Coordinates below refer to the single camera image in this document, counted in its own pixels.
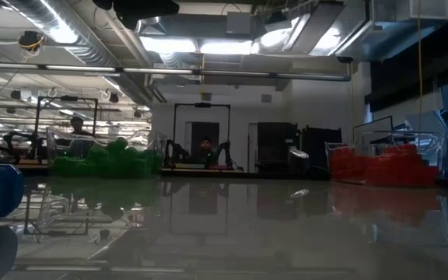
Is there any grey ceiling ventilation box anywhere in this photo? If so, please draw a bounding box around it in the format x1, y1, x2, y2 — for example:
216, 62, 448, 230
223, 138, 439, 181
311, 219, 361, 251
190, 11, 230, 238
161, 11, 266, 40

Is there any black cylindrical floor post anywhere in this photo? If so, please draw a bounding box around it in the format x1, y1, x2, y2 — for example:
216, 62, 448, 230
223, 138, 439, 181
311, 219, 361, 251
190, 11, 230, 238
288, 149, 311, 174

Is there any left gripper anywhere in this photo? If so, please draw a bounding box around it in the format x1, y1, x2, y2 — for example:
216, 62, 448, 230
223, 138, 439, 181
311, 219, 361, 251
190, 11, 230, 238
91, 0, 181, 31

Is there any ceiling light panel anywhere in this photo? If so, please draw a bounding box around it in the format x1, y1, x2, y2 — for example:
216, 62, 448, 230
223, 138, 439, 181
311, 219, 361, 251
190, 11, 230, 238
199, 38, 254, 55
140, 36, 198, 54

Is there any black gantry frame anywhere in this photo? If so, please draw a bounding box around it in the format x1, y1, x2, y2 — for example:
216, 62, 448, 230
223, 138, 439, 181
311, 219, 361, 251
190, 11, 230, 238
33, 96, 99, 142
173, 103, 232, 164

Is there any black yellow cable reel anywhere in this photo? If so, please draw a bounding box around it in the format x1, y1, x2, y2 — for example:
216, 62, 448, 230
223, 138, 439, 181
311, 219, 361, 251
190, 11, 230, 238
17, 30, 45, 51

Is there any ribbed silver air duct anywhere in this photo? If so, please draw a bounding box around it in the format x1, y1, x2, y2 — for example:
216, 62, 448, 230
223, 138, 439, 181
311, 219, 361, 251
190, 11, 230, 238
4, 0, 126, 68

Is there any clear plastic bin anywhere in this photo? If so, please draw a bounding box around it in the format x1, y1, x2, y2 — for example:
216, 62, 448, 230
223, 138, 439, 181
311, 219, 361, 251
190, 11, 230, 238
46, 126, 169, 180
324, 131, 447, 186

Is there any black framed whiteboard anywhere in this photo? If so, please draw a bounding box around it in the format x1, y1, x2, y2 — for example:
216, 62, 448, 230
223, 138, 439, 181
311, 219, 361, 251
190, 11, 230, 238
352, 115, 394, 145

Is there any white glossy table sheet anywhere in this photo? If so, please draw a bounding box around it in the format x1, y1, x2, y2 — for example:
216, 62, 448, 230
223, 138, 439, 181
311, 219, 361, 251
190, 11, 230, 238
0, 177, 448, 280

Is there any round silver air duct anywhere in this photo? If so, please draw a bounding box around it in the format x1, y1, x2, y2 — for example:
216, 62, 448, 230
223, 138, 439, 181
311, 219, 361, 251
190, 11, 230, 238
136, 15, 167, 36

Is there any person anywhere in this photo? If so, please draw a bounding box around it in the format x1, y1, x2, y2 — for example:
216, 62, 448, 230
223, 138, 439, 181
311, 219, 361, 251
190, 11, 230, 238
68, 115, 93, 137
198, 137, 217, 168

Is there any long grey ceiling pipe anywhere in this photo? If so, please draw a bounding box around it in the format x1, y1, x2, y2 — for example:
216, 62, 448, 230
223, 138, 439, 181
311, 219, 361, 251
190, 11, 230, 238
0, 61, 352, 82

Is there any dark doorway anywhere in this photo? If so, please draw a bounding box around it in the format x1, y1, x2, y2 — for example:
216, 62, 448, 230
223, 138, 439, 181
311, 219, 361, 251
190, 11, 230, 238
191, 121, 221, 151

